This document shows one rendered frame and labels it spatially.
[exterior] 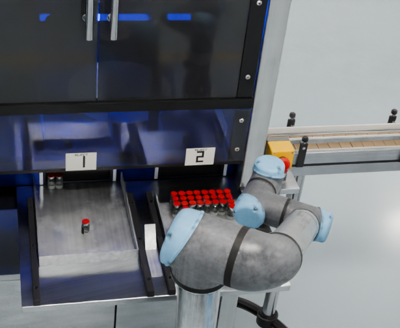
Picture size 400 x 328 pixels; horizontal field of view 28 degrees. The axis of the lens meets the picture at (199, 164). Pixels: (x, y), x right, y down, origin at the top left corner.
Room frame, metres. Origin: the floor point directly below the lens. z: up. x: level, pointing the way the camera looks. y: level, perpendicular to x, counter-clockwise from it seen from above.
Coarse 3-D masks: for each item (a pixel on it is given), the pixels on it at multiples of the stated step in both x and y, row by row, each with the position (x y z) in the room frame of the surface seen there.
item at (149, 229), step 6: (144, 228) 1.66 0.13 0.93; (150, 228) 1.67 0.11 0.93; (150, 234) 1.66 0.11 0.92; (150, 240) 1.65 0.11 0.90; (150, 246) 1.64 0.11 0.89; (150, 252) 1.63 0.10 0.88; (156, 252) 1.63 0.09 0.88; (150, 258) 1.60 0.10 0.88; (156, 258) 1.60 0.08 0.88; (150, 264) 1.58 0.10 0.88; (156, 264) 1.58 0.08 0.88; (150, 270) 1.56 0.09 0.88; (156, 270) 1.56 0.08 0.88
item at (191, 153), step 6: (186, 150) 1.89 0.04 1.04; (192, 150) 1.89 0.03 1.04; (198, 150) 1.90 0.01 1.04; (204, 150) 1.90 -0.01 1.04; (210, 150) 1.91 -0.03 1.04; (186, 156) 1.89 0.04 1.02; (192, 156) 1.89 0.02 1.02; (204, 156) 1.90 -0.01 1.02; (210, 156) 1.91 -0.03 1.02; (186, 162) 1.89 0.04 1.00; (192, 162) 1.89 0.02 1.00; (198, 162) 1.90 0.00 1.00; (204, 162) 1.90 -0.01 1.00; (210, 162) 1.91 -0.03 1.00
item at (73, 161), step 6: (66, 156) 1.80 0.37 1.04; (72, 156) 1.80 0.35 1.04; (78, 156) 1.81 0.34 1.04; (90, 156) 1.81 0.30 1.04; (66, 162) 1.80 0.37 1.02; (72, 162) 1.80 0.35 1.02; (78, 162) 1.81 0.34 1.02; (90, 162) 1.81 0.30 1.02; (66, 168) 1.80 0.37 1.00; (72, 168) 1.80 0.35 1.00; (78, 168) 1.81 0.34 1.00; (84, 168) 1.81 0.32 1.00; (90, 168) 1.81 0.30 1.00
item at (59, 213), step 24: (48, 192) 1.82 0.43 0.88; (72, 192) 1.84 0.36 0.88; (96, 192) 1.85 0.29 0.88; (120, 192) 1.87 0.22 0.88; (48, 216) 1.72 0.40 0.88; (72, 216) 1.73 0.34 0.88; (96, 216) 1.74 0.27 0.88; (120, 216) 1.76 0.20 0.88; (48, 240) 1.62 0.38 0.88; (72, 240) 1.63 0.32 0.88; (96, 240) 1.65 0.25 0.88; (120, 240) 1.66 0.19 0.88; (48, 264) 1.53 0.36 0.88
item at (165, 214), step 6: (156, 198) 1.82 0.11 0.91; (156, 204) 1.81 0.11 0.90; (162, 204) 1.83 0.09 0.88; (168, 204) 1.84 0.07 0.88; (156, 210) 1.80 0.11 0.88; (162, 210) 1.81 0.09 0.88; (168, 210) 1.81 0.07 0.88; (162, 216) 1.78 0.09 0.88; (168, 216) 1.78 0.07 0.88; (222, 216) 1.81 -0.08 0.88; (162, 222) 1.72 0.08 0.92; (168, 222) 1.76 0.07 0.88; (234, 222) 1.79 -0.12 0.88; (162, 228) 1.71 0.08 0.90; (168, 228) 1.73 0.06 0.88; (174, 282) 1.51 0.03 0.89
